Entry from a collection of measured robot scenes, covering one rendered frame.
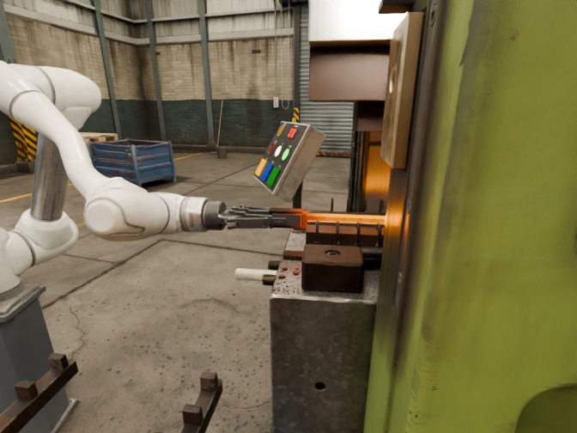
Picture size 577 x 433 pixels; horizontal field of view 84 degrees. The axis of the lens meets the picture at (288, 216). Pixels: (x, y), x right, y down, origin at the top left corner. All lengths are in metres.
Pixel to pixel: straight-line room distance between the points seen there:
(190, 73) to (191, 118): 1.22
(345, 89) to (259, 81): 8.68
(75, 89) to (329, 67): 0.83
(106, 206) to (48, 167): 0.70
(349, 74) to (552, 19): 0.42
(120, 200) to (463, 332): 0.59
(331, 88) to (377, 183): 0.39
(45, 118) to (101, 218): 0.44
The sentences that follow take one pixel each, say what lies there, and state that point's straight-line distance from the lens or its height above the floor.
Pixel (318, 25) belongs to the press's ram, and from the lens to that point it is 0.63.
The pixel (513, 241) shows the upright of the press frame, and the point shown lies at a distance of 0.33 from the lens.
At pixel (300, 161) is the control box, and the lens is 1.18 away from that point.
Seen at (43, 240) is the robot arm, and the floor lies 0.79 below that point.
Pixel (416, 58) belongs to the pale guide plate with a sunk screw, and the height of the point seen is 1.31.
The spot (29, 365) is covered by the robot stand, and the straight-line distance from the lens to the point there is 1.60.
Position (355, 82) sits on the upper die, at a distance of 0.67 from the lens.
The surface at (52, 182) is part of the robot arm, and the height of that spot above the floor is 1.01.
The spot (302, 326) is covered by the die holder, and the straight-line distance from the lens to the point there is 0.66.
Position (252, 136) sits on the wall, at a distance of 9.43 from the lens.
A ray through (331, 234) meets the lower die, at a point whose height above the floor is 0.99.
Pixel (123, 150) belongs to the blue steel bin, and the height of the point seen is 0.61.
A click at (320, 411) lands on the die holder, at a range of 0.82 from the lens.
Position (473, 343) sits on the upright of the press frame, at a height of 1.05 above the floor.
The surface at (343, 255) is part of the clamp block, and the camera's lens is 0.65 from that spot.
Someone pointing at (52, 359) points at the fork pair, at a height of 0.95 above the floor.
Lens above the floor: 1.26
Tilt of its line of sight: 19 degrees down
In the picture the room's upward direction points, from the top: straight up
